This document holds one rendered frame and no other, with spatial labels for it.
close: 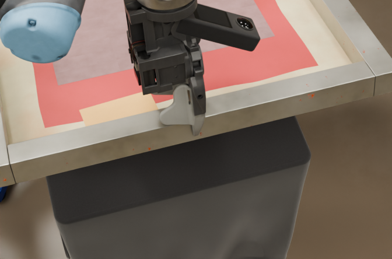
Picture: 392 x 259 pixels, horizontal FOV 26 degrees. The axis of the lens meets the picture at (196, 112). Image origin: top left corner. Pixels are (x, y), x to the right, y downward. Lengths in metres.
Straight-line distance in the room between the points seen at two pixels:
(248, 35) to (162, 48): 0.11
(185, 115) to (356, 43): 0.30
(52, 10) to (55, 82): 0.42
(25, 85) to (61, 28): 0.43
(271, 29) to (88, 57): 0.29
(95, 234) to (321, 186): 1.18
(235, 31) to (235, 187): 0.46
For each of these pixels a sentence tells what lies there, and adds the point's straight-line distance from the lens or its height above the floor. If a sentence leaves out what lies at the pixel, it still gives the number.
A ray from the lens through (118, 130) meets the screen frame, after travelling 1.13.
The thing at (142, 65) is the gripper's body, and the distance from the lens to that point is 1.03.
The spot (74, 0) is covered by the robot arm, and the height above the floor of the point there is 1.53.
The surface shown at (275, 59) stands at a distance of 1.28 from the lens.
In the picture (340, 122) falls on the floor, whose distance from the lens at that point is 2.67.
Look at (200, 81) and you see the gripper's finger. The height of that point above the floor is 1.35.
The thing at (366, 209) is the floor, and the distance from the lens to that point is 2.53.
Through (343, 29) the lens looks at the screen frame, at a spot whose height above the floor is 1.23.
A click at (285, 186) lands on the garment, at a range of 1.52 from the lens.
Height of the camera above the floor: 2.20
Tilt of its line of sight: 56 degrees down
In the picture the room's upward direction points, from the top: straight up
